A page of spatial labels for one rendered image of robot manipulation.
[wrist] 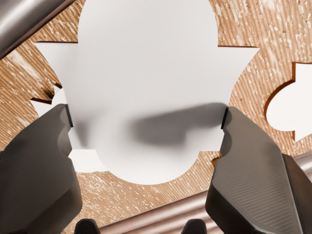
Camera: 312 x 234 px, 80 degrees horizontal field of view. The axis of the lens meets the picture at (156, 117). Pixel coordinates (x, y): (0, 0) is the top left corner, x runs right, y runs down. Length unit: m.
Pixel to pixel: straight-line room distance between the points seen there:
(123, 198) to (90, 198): 0.06
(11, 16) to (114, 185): 0.29
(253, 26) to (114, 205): 0.38
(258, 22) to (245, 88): 0.08
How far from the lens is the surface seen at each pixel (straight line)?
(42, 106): 0.26
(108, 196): 0.40
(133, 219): 0.52
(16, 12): 0.28
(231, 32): 0.24
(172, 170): 0.16
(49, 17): 0.32
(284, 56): 0.27
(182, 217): 0.51
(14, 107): 0.32
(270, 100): 0.29
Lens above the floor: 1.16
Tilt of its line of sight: 57 degrees down
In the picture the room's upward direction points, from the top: 179 degrees clockwise
